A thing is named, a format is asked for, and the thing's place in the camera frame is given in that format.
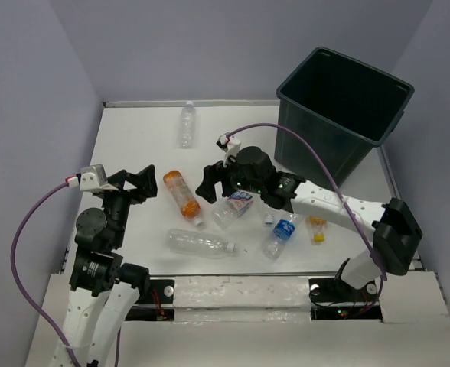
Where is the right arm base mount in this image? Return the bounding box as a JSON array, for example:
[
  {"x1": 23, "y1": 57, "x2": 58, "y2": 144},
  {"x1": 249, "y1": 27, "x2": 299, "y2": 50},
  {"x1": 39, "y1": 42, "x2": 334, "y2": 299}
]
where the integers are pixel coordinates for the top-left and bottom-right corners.
[{"x1": 309, "y1": 278, "x2": 383, "y2": 321}]

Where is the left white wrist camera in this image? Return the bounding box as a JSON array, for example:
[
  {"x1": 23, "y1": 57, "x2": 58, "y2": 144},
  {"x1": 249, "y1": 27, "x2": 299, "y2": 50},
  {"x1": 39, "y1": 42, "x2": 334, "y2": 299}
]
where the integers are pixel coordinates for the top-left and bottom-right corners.
[{"x1": 80, "y1": 164, "x2": 115, "y2": 193}]

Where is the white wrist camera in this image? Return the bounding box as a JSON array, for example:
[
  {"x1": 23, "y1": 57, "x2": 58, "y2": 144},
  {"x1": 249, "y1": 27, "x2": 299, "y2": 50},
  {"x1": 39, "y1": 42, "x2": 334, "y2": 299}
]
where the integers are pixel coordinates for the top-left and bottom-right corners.
[
  {"x1": 80, "y1": 164, "x2": 115, "y2": 193},
  {"x1": 216, "y1": 134, "x2": 241, "y2": 167}
]

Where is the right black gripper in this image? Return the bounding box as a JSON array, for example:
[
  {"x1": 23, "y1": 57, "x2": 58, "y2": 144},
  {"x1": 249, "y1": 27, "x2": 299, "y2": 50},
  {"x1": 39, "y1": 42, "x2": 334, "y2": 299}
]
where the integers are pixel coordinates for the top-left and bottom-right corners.
[{"x1": 195, "y1": 150, "x2": 264, "y2": 203}]

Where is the orange label bottle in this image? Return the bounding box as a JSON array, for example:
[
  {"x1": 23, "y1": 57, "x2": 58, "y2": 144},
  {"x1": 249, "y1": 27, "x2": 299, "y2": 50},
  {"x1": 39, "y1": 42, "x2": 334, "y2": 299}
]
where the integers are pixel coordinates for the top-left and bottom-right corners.
[{"x1": 163, "y1": 171, "x2": 204, "y2": 226}]

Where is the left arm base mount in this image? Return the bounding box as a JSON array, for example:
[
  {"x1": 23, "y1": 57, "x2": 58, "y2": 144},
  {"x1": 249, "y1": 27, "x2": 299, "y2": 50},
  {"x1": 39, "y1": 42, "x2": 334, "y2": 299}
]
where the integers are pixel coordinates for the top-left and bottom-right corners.
[{"x1": 125, "y1": 278, "x2": 175, "y2": 322}]

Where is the red blue label bottle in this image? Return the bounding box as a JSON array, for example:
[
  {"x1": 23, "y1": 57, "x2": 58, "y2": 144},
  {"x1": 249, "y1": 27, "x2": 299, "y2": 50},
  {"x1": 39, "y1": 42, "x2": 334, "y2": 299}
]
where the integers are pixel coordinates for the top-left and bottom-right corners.
[{"x1": 212, "y1": 190, "x2": 254, "y2": 229}]

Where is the small yellow cap bottle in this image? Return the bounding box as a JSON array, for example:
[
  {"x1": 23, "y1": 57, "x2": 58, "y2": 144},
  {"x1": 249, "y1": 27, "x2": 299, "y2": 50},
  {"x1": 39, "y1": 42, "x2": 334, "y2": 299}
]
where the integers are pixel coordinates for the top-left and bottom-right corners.
[{"x1": 308, "y1": 216, "x2": 328, "y2": 244}]

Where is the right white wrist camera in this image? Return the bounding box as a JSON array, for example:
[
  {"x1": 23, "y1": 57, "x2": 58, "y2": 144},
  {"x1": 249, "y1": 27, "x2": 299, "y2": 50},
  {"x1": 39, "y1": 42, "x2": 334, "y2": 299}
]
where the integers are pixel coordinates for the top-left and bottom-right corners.
[{"x1": 216, "y1": 134, "x2": 241, "y2": 167}]

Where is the large clear bottle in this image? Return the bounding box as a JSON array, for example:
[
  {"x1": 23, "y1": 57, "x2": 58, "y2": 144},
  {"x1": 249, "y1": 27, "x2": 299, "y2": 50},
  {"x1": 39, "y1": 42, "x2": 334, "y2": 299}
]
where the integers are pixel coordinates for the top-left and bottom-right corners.
[{"x1": 166, "y1": 229, "x2": 236, "y2": 258}]

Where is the dark green plastic bin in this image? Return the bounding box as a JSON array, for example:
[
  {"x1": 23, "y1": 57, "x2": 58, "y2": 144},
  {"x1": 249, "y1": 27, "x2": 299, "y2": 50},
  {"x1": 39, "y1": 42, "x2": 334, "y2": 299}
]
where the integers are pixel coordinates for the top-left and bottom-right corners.
[{"x1": 274, "y1": 47, "x2": 415, "y2": 189}]

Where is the clear bottle blue cap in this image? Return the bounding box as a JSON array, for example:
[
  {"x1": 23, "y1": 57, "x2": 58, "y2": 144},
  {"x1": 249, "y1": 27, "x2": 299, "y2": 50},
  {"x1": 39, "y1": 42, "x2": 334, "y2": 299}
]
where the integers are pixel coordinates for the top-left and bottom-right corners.
[{"x1": 261, "y1": 203, "x2": 275, "y2": 227}]

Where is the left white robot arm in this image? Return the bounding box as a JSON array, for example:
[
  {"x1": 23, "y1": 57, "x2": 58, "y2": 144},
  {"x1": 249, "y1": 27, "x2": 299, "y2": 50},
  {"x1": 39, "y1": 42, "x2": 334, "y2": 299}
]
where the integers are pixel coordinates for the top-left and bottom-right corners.
[{"x1": 51, "y1": 164, "x2": 158, "y2": 366}]

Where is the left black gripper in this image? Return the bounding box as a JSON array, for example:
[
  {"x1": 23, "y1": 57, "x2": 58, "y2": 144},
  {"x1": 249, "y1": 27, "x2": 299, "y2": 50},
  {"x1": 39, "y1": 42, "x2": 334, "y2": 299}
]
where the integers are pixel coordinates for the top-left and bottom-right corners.
[{"x1": 99, "y1": 163, "x2": 158, "y2": 245}]

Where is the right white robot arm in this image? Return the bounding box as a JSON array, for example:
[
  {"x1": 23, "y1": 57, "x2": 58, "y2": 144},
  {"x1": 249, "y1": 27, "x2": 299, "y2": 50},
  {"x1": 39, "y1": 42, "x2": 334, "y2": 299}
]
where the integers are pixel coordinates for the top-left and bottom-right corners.
[{"x1": 196, "y1": 146, "x2": 422, "y2": 300}]

